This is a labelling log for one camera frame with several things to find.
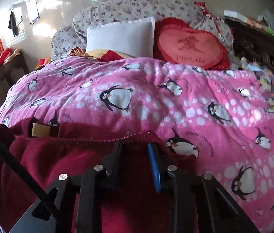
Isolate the dark red sweater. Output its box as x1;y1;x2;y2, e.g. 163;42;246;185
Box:
0;118;196;232

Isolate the colourful clothes pile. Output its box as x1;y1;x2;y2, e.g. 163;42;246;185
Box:
240;57;274;113

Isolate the pink penguin blanket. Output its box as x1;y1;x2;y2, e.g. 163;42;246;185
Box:
0;56;274;232

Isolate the red box on table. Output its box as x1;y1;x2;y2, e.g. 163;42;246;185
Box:
0;47;11;66

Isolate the white pillow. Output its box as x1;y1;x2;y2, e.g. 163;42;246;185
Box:
86;17;155;58

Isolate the red heart cushion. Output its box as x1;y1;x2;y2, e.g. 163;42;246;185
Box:
153;17;230;70

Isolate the carved dark wooden headboard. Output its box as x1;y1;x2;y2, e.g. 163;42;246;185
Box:
224;17;274;74

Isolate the clutter on headboard shelf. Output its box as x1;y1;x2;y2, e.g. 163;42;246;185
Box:
223;10;274;36

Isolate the wall calendar poster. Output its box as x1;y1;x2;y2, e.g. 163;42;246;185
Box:
25;0;40;25

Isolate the dark cloth hanging on wall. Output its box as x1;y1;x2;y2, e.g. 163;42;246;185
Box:
8;11;19;37

